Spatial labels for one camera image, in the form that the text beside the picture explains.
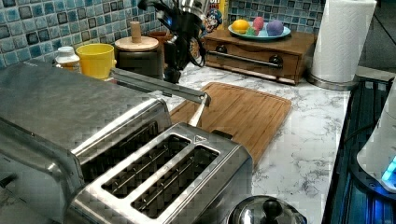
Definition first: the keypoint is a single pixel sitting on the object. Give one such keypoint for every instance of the red toy strawberry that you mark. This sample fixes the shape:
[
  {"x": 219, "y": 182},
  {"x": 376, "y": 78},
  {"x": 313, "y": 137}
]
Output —
[{"x": 258, "y": 23}]

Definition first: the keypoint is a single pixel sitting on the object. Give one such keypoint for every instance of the black canister with wooden lid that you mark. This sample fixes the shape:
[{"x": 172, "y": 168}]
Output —
[{"x": 139, "y": 54}]

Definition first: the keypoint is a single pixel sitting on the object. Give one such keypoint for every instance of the purple toy fruit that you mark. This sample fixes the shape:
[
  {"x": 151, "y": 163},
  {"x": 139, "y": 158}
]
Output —
[{"x": 274, "y": 28}]

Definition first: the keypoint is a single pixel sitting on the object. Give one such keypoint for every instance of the wooden drawer box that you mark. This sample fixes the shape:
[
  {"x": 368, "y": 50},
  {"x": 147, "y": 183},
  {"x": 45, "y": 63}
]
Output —
[{"x": 282, "y": 59}]

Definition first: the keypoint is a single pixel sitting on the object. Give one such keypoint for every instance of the silver two-slot toaster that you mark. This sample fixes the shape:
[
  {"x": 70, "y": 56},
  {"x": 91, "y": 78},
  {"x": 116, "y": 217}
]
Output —
[{"x": 184, "y": 175}]

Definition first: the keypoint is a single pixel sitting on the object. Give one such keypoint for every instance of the white lidded jar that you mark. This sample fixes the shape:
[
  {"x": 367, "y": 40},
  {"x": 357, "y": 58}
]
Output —
[{"x": 68, "y": 59}]

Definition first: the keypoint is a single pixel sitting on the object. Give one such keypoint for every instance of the light blue plate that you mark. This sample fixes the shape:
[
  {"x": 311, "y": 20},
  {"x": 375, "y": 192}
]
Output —
[{"x": 262, "y": 34}]

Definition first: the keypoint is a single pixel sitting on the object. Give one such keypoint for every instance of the brown ceramic utensil pot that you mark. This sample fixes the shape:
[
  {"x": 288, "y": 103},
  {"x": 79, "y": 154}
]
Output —
[{"x": 161, "y": 36}]

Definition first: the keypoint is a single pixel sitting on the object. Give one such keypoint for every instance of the white paper towel roll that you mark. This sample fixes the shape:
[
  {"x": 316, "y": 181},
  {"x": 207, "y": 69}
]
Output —
[{"x": 341, "y": 37}]

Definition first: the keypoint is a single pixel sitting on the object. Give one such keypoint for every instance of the orange toy fruit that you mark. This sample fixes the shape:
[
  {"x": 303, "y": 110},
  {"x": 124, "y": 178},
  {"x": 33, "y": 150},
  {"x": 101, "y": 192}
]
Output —
[{"x": 240, "y": 26}]

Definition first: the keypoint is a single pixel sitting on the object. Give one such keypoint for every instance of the silver toaster oven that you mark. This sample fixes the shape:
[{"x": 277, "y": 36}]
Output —
[{"x": 60, "y": 130}]

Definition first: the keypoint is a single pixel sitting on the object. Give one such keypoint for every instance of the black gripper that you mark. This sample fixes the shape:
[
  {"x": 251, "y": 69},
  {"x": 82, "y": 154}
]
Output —
[{"x": 177, "y": 55}]

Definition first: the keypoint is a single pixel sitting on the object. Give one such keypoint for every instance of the yellow ceramic mug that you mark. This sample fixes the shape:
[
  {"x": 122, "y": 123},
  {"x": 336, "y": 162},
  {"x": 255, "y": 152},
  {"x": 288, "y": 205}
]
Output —
[{"x": 96, "y": 60}]

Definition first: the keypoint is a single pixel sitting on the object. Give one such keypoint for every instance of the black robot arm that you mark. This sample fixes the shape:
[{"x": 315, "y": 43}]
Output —
[{"x": 184, "y": 20}]

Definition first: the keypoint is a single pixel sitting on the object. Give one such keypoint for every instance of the yellow cereal box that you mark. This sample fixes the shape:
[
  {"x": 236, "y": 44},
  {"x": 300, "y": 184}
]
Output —
[{"x": 216, "y": 16}]

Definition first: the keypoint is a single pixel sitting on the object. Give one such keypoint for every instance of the glass oven door with handle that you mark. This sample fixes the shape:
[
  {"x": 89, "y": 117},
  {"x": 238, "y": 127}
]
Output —
[{"x": 148, "y": 84}]

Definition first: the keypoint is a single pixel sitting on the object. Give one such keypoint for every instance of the bamboo cutting board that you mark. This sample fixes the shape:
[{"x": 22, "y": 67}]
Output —
[{"x": 251, "y": 117}]

